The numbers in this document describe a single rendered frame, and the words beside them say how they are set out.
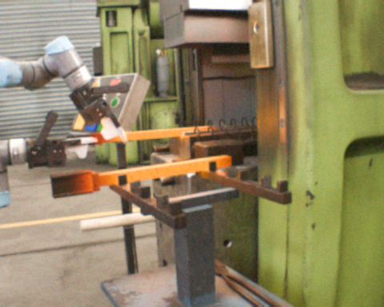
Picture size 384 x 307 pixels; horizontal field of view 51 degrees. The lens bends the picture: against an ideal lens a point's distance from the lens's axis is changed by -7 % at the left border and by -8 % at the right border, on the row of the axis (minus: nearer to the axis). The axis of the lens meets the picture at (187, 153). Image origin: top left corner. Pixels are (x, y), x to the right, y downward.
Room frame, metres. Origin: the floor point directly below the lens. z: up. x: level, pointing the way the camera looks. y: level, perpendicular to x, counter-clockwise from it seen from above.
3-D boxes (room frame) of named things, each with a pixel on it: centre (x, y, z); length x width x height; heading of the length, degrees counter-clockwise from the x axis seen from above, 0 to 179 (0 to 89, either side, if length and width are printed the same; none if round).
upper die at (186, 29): (1.43, -0.17, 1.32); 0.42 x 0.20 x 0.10; 110
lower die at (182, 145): (1.43, -0.17, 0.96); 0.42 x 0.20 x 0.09; 110
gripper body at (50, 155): (1.20, 0.41, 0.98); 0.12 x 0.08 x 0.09; 110
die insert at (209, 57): (1.42, -0.22, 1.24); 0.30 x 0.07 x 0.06; 110
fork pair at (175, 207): (0.70, -0.06, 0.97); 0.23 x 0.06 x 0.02; 118
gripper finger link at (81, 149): (1.22, 0.30, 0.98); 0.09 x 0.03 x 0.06; 107
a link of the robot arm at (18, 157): (1.17, 0.48, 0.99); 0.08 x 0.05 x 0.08; 20
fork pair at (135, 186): (0.80, 0.00, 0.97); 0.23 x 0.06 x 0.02; 118
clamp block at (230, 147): (1.21, -0.09, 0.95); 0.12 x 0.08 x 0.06; 110
